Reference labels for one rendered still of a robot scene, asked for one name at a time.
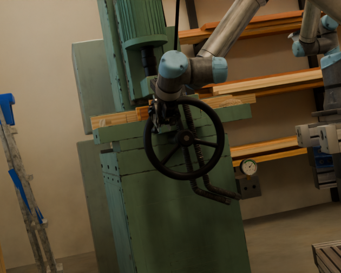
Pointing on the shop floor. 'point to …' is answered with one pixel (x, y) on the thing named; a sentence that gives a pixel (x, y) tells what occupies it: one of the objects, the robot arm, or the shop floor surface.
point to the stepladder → (21, 180)
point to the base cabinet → (176, 223)
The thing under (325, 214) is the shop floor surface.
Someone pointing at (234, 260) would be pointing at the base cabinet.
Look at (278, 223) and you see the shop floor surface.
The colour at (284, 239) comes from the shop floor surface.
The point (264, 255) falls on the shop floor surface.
